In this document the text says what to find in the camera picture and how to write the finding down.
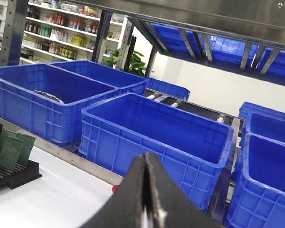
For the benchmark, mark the red emergency stop button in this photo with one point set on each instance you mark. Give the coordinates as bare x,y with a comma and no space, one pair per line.
114,188

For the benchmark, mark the blue plastic crate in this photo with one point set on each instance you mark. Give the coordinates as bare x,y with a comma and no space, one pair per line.
47,101
258,200
192,149

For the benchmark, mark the steel overhead shelf frame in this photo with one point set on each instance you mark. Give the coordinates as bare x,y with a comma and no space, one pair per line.
258,23

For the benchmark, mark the upper shelf blue crate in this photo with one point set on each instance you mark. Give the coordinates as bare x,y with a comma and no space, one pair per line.
224,51

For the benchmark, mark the retail shelf with bottles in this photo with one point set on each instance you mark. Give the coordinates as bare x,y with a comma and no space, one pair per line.
62,31

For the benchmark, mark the steel table edge rail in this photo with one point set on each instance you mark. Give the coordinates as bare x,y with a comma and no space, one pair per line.
68,157

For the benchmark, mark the green circuit board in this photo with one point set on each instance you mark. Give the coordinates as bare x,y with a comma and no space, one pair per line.
10,163
8,143
28,142

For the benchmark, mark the back right blue crate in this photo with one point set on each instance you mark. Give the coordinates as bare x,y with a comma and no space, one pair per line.
263,121

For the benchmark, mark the black slotted board rack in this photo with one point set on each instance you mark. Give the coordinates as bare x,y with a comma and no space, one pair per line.
16,169

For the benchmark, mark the green circuit board rear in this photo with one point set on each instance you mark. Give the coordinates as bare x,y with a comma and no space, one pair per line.
8,143

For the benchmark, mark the center blue plastic crate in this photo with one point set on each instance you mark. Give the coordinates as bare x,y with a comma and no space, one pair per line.
192,149

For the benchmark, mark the right blue plastic crate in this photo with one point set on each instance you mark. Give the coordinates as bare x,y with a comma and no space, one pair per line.
258,200

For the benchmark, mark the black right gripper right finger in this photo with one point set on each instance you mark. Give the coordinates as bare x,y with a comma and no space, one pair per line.
166,205

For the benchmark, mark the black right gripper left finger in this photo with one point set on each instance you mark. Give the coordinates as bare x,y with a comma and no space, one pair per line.
125,207

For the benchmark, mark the back left blue crate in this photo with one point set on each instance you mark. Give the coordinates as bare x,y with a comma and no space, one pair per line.
123,81

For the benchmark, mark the left blue plastic crate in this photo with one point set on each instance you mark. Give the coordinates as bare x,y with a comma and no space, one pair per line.
47,101

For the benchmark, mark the green potted plant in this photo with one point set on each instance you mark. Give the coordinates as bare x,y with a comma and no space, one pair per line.
134,66

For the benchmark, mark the far middle blue crate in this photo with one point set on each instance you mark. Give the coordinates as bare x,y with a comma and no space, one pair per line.
168,88

